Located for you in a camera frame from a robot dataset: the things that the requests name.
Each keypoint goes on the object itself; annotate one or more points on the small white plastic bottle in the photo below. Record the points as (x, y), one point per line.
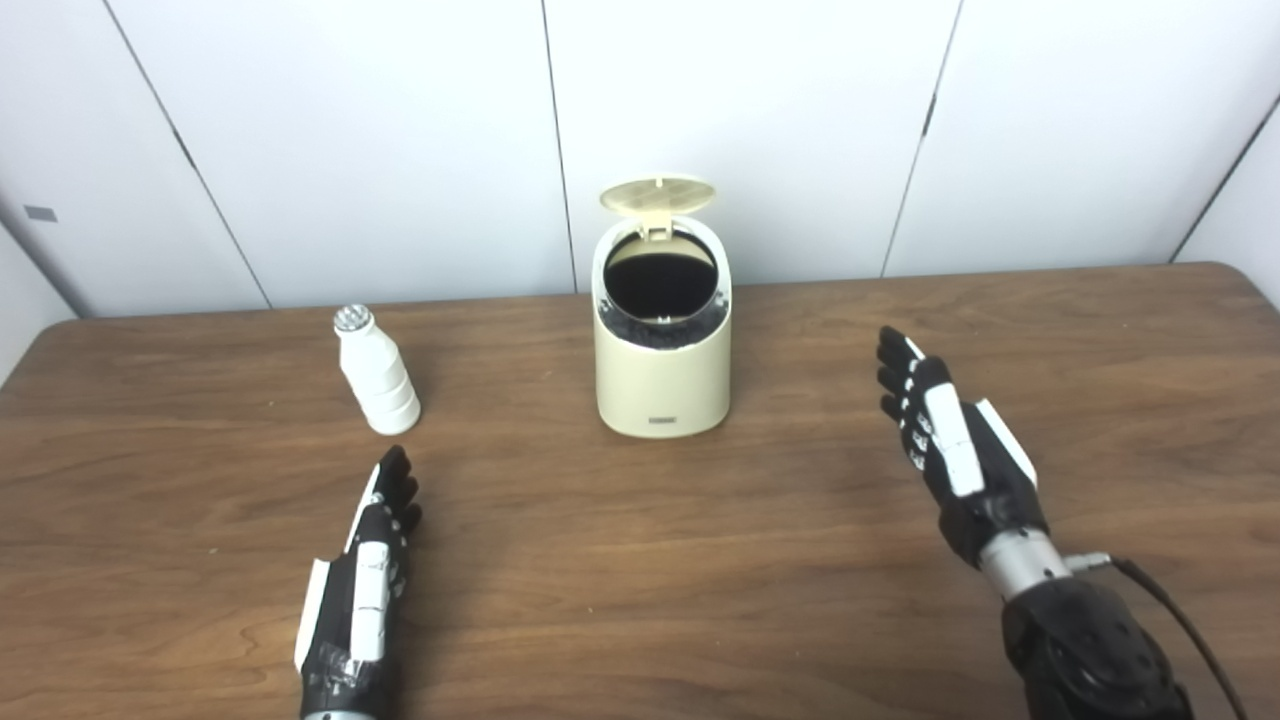
(382, 380)

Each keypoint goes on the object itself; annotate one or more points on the cream round bin lid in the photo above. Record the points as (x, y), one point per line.
(655, 195)

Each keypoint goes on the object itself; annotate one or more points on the cream-colored bin body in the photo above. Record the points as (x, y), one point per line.
(660, 390)

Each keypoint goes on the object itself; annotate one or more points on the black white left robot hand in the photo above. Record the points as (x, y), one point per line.
(365, 600)

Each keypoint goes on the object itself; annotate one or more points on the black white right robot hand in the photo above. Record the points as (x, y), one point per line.
(955, 450)

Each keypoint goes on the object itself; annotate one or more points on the small gray wall label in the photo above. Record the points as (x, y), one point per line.
(40, 213)

